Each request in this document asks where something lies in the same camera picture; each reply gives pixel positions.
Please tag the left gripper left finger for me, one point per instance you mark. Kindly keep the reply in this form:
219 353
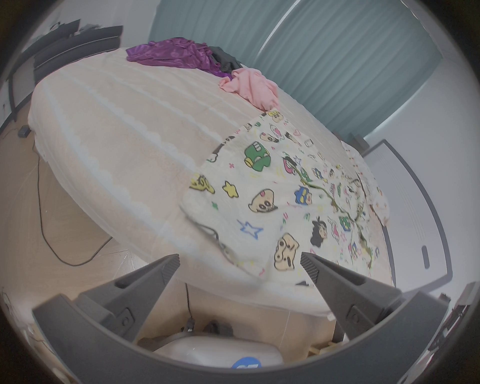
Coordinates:
131 300

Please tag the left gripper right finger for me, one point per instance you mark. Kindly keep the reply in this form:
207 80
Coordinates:
348 300

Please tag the white printed pyjama top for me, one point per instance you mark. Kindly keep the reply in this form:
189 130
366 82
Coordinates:
270 195

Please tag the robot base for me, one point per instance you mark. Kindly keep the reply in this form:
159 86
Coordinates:
217 352

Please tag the bed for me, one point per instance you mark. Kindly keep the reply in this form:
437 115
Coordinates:
112 131

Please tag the white printed pillow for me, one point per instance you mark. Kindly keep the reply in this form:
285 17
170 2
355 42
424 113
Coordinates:
382 202

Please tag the small black adapter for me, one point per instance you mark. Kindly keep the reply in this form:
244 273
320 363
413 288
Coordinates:
25 132

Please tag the pink garment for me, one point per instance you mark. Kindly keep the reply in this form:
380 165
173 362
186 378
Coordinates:
255 86

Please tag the blue-green curtain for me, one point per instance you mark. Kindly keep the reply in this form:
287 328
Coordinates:
210 22
356 56

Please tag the purple garment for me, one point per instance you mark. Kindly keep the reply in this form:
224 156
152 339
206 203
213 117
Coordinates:
172 52

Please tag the black garment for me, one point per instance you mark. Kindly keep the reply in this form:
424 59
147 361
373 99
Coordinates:
225 60

